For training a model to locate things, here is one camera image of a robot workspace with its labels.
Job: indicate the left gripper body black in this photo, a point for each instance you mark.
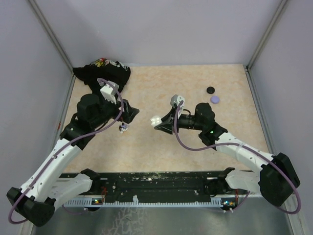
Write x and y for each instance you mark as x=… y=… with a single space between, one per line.
x=123 y=115

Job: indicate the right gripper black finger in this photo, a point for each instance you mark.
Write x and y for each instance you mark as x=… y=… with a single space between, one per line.
x=168 y=116
x=166 y=127

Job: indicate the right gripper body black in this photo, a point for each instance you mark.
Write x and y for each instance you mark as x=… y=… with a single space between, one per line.
x=180 y=123

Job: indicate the white earbud charging case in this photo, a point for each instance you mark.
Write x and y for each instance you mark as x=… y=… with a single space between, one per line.
x=155 y=121

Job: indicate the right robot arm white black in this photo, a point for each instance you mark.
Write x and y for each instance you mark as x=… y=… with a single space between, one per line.
x=272 y=176

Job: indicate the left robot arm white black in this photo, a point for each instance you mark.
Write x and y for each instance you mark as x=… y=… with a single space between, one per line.
x=40 y=196

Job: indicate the purple round charging case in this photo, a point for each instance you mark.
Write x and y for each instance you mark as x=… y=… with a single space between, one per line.
x=215 y=99

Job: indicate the black round charging case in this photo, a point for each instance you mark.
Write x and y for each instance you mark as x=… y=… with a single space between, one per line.
x=210 y=90

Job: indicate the black printed cloth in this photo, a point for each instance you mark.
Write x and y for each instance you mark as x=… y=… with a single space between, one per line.
x=109 y=70

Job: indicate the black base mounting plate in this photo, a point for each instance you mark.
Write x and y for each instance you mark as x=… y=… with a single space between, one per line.
x=161 y=187

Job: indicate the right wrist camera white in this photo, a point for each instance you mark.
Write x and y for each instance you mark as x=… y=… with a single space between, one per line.
x=176 y=100

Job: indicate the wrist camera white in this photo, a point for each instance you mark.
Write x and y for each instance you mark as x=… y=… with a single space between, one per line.
x=176 y=100
x=108 y=91

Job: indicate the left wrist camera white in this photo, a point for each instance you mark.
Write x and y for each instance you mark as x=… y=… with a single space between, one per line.
x=108 y=91

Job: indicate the left aluminium frame post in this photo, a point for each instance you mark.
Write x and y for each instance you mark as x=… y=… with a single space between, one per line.
x=50 y=32

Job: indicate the aluminium frame post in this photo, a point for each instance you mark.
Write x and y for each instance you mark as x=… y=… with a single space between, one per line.
x=50 y=32
x=269 y=30

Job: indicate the right aluminium frame post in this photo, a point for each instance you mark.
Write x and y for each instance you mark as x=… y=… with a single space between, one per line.
x=269 y=30

